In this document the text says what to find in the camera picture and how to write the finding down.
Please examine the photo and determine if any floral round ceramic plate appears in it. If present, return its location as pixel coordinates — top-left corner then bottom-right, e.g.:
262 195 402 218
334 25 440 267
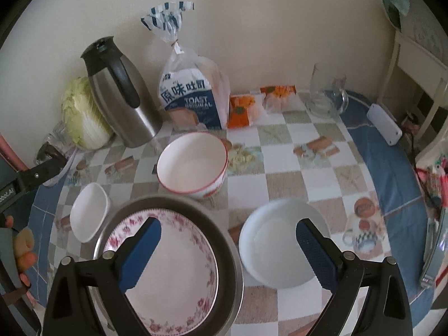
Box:
105 209 219 335

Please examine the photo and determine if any large white ceramic bowl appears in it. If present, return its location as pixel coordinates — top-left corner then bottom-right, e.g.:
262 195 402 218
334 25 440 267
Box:
239 198 330 289

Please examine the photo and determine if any small white bowl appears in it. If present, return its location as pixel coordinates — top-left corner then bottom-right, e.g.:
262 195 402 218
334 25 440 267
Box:
70 183 111 243

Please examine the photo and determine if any stainless steel round plate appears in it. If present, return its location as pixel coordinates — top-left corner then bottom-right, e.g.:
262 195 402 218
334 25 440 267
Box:
93 194 244 335

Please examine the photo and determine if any strawberry pattern ceramic bowl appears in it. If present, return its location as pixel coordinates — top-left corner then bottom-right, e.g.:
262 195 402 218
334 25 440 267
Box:
157 132 228 199

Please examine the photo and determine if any person's left hand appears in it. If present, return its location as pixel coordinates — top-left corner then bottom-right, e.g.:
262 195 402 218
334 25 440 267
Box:
1 228 37 309

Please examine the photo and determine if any checkered patterned tablecloth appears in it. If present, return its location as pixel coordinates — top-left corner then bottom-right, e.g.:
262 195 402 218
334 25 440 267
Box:
27 93 434 324

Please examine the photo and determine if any napa cabbage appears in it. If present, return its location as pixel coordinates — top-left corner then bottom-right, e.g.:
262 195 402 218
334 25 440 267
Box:
62 77 114 151

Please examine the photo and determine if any smartphone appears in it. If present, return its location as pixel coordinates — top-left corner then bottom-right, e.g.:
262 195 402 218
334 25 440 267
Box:
420 207 447 288

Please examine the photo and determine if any white power bank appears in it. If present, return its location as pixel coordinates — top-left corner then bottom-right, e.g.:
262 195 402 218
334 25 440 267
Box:
367 104 402 146

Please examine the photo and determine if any stainless steel thermos jug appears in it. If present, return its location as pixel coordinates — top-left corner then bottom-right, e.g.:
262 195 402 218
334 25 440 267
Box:
81 36 162 148

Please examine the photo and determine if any clear glass pitcher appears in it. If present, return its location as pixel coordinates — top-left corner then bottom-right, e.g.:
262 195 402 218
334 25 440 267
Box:
305 63 349 118

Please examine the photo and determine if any orange snack packet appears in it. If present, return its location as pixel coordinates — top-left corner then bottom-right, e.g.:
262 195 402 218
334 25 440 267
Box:
260 85 305 114
227 93 266 129

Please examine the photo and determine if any toast bread bag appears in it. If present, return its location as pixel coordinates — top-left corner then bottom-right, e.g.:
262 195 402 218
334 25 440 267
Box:
141 1 230 131

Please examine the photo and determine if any white wooden cabinet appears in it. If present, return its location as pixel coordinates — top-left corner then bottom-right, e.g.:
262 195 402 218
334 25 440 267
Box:
377 0 447 140

